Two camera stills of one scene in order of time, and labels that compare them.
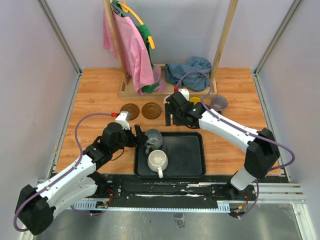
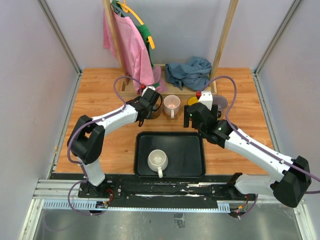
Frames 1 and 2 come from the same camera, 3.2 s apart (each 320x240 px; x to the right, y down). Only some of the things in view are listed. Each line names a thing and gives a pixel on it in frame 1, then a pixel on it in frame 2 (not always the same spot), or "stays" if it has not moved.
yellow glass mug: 195,99 stays
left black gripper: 141,137 → 151,112
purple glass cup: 218,103 stays
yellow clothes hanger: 127,9 stays
